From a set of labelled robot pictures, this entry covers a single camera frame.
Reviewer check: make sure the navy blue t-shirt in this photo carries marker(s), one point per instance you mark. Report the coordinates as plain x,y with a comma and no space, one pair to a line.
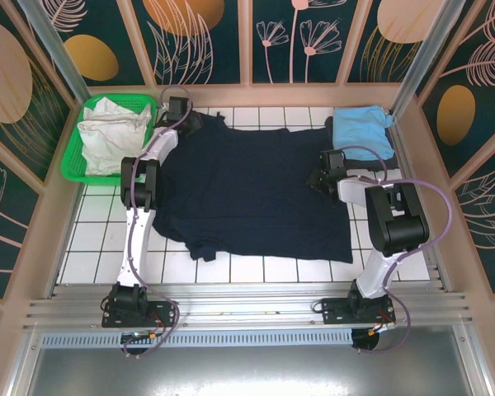
251,185

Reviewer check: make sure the white t-shirt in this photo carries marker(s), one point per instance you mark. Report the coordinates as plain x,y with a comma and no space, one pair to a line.
111,136

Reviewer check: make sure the green plastic basket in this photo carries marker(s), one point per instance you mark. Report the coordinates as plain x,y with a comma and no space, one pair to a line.
72,165

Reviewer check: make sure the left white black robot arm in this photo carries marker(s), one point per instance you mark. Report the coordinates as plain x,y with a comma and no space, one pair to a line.
138,231

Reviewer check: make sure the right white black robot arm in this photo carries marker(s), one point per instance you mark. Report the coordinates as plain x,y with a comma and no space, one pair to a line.
396,218

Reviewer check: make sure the light blue folded t-shirt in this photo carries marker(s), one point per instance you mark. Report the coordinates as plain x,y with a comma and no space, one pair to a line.
361,128

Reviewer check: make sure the dark grey folded t-shirt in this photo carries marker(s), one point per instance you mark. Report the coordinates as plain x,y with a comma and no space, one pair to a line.
392,164

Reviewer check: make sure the grey metal sheet panel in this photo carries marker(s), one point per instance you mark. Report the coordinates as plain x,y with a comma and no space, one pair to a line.
247,371

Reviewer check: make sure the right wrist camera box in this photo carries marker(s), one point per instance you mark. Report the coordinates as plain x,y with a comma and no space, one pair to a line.
332,159

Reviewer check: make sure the aluminium frame post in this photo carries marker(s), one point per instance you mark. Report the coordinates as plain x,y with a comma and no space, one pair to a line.
66,70
420,53

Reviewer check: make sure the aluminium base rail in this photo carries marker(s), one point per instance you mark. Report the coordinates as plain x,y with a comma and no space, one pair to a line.
247,305

